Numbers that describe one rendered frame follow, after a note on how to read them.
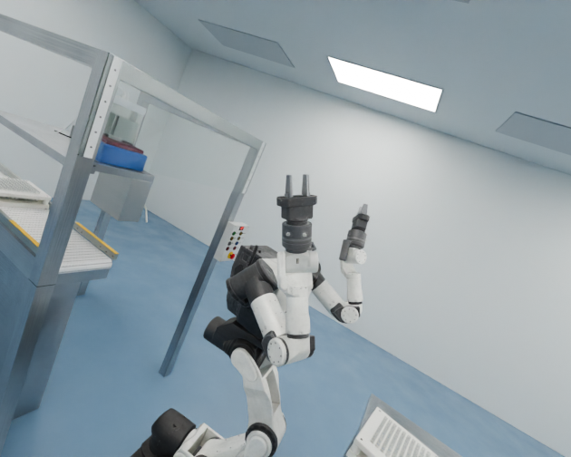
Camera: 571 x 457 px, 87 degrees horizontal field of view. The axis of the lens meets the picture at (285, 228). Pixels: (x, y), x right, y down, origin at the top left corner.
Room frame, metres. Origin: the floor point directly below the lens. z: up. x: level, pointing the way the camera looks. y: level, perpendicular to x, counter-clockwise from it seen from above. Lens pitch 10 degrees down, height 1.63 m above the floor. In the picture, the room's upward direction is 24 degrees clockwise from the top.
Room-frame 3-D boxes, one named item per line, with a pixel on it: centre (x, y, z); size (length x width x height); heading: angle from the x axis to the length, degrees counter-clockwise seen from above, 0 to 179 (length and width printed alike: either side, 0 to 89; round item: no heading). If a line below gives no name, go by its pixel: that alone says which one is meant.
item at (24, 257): (1.46, 1.34, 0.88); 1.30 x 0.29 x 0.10; 67
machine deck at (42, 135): (1.30, 1.00, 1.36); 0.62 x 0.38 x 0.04; 67
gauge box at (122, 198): (1.34, 0.76, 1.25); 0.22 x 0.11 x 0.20; 67
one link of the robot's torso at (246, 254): (1.23, -0.04, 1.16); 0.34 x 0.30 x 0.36; 153
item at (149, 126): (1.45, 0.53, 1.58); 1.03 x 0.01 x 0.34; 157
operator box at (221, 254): (1.94, 0.29, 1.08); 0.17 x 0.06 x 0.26; 157
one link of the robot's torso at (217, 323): (1.23, -0.01, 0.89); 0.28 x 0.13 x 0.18; 74
